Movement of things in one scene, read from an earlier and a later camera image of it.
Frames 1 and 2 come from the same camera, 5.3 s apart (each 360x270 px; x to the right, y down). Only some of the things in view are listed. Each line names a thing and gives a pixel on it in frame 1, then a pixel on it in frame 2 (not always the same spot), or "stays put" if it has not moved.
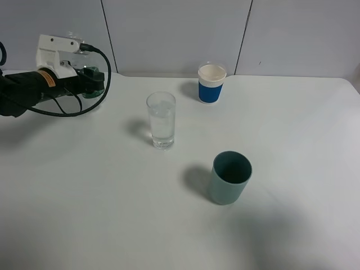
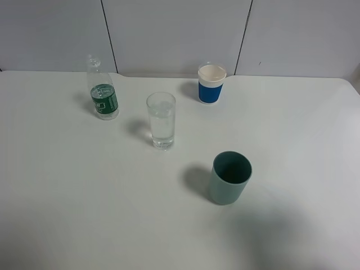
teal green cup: x=231 y=171 stays put
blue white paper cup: x=211 y=77 stays put
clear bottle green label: x=84 y=60 to x=103 y=95
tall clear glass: x=162 y=106 stays put
